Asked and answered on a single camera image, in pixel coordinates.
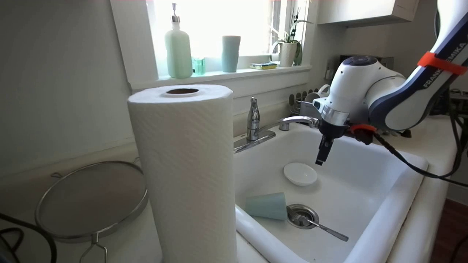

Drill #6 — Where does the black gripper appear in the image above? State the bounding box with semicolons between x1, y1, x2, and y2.
314;118;351;166

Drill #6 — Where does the white ceramic sink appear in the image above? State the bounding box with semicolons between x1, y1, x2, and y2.
232;121;430;263

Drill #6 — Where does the metal sink drain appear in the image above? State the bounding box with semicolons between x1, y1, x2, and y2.
285;202;320;229

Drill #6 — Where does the white mug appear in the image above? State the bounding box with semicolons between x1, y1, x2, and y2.
314;83;333;99

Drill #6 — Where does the teal plastic cup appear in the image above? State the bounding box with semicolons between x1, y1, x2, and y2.
241;191;289;221

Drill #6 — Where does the chrome faucet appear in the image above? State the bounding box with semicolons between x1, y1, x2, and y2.
232;94;320;153

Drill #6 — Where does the metal fork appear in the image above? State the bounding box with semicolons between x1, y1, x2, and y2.
297;213;351;242

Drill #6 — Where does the yellow green sponge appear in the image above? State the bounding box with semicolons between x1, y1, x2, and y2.
250;59;281;71

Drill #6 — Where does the plant in white pot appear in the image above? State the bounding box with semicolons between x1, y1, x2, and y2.
269;8;311;68

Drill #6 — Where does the teal tumbler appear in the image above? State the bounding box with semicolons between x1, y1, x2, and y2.
221;33;241;74

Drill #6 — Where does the white paper towel roll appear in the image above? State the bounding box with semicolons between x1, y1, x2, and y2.
126;83;238;263

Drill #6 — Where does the small teal glass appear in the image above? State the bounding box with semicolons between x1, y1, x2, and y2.
190;56;206;77

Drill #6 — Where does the pale green soap dispenser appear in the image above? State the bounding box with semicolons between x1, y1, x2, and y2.
164;1;194;80

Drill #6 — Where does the round metal mesh screen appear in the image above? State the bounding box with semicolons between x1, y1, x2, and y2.
33;159;149;263

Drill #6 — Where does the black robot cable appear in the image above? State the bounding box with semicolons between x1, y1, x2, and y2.
349;96;468;188

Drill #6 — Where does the white wall cabinet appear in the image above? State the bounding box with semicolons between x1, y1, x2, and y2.
316;0;421;26

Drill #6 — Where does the thick black cable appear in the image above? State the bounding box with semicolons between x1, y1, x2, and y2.
0;211;58;263

